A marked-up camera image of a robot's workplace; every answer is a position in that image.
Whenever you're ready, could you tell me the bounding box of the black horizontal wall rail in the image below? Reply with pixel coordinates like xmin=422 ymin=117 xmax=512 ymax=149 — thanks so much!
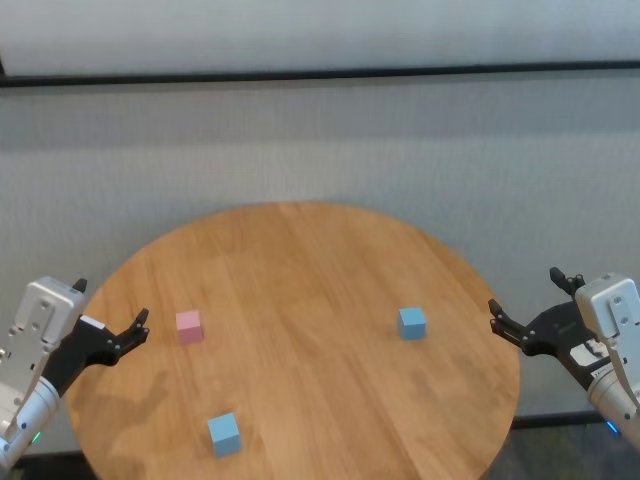
xmin=0 ymin=59 xmax=640 ymax=89

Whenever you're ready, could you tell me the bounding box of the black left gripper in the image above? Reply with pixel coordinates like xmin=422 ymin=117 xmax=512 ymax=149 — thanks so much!
xmin=42 ymin=278 xmax=150 ymax=399

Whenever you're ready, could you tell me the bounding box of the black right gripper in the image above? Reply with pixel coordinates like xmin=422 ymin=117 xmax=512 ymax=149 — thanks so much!
xmin=488 ymin=266 xmax=614 ymax=391

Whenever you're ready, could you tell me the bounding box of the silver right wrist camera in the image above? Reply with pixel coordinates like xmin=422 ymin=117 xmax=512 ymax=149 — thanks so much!
xmin=574 ymin=272 xmax=640 ymax=401

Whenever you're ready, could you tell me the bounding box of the pink cube block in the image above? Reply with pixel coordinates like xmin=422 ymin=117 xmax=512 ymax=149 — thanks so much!
xmin=175 ymin=309 xmax=205 ymax=345

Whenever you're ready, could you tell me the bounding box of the blue cube block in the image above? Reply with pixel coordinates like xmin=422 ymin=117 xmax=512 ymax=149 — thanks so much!
xmin=207 ymin=412 xmax=242 ymax=458
xmin=398 ymin=307 xmax=427 ymax=341

